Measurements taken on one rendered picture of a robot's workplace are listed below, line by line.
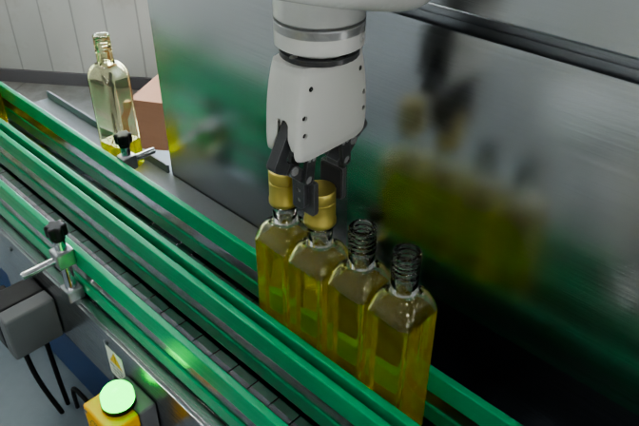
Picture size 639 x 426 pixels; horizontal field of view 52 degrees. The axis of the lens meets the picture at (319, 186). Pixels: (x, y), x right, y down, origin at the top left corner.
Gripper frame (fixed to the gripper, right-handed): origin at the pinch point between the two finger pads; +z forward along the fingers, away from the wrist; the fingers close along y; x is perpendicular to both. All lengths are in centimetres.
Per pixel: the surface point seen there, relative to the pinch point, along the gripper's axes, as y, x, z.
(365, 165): -12.1, -3.8, 4.5
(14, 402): 24, -52, 59
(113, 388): 19.0, -18.9, 31.1
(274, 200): 1.5, -5.6, 3.7
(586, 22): -12.9, 18.9, -19.1
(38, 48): -114, -346, 111
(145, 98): -95, -197, 88
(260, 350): 6.2, -4.1, 22.9
